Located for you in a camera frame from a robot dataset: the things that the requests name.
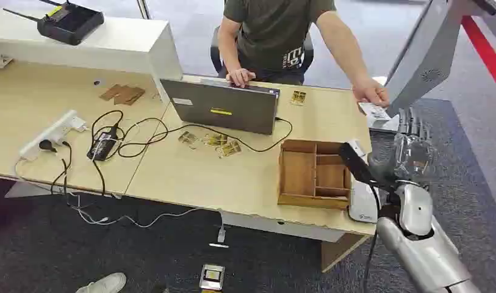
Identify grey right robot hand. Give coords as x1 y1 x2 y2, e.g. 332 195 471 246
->
368 106 439 192

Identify person's left hand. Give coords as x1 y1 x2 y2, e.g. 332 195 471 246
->
351 78 390 109

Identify person's right hand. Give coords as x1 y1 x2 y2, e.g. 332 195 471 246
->
226 68 257 89

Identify white printed card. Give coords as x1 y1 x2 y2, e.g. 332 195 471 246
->
358 101 392 122

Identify grey laptop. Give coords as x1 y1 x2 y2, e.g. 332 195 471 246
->
160 78 281 136

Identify person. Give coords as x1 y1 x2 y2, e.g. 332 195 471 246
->
217 0 390 109

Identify grey tilted monitor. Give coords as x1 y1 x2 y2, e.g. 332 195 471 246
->
384 0 496 118

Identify pale wooden desk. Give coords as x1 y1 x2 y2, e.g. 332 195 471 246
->
0 60 378 273

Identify wooden compartment box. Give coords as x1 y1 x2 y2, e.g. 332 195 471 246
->
277 139 353 211

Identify brown cardboard pieces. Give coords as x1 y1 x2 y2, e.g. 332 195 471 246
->
99 84 146 107

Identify white desk shelf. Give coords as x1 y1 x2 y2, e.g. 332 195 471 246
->
0 7 184 103

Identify black power adapter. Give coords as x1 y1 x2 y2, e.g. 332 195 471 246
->
86 131 119 162

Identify black remote controller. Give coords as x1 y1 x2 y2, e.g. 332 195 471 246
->
2 0 106 46

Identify white power strip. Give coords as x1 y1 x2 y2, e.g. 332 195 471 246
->
18 109 88 161

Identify small silver device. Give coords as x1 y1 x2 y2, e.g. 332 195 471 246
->
199 264 226 292

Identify white shoe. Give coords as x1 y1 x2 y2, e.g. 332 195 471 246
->
75 272 128 293

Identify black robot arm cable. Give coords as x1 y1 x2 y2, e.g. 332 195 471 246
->
338 142 394 293

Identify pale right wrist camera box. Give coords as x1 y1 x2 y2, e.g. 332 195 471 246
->
348 139 381 224

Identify black laptop power cable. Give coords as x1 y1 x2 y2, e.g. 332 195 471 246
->
89 110 293 198

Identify white cable with adapter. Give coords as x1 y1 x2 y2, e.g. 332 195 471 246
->
13 157 230 249

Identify black plug with cable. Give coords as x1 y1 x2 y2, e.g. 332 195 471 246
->
38 139 73 205

